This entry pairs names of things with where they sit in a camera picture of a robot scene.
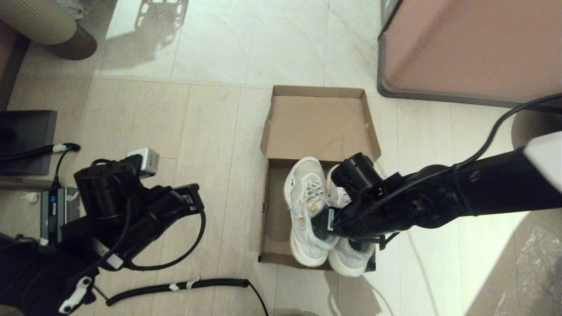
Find white mesh sneaker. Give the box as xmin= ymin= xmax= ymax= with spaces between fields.
xmin=283 ymin=157 xmax=341 ymax=267
xmin=326 ymin=165 xmax=377 ymax=278

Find brown cardboard shoe box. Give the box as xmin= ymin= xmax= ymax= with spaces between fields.
xmin=259 ymin=85 xmax=382 ymax=272

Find grey black power supply box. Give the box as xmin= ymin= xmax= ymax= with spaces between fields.
xmin=40 ymin=187 xmax=82 ymax=246

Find black corrugated conduit, two tapes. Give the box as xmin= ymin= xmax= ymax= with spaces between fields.
xmin=106 ymin=277 xmax=269 ymax=316

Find black corrugated conduit, taped end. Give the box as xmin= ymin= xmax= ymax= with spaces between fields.
xmin=0 ymin=143 xmax=82 ymax=164

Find dark grey floor mat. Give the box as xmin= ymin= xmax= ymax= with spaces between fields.
xmin=0 ymin=110 xmax=58 ymax=176

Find pink cabinet with grey base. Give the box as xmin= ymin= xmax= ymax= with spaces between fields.
xmin=376 ymin=0 xmax=562 ymax=110

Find dark brown wooden furniture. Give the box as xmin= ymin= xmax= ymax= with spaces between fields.
xmin=0 ymin=22 xmax=32 ymax=110

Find grey crumpled cloth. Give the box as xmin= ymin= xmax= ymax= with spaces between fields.
xmin=55 ymin=0 xmax=87 ymax=20

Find beige ribbed round stool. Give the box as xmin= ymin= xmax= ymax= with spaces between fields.
xmin=0 ymin=0 xmax=98 ymax=61

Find black left wrist camera cable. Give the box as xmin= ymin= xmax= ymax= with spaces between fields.
xmin=125 ymin=210 xmax=207 ymax=270

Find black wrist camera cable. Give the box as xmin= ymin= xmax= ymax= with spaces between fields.
xmin=125 ymin=210 xmax=207 ymax=270
xmin=331 ymin=93 xmax=562 ymax=229

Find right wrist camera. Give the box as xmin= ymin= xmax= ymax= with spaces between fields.
xmin=331 ymin=152 xmax=382 ymax=198

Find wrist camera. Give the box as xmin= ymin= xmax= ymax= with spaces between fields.
xmin=331 ymin=152 xmax=382 ymax=198
xmin=74 ymin=148 xmax=159 ymax=220

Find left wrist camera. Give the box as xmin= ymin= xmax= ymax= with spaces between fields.
xmin=74 ymin=148 xmax=159 ymax=220

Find thin black plug cable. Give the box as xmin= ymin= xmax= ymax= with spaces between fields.
xmin=54 ymin=147 xmax=77 ymax=190

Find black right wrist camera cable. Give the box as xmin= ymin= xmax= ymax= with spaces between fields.
xmin=331 ymin=93 xmax=562 ymax=229

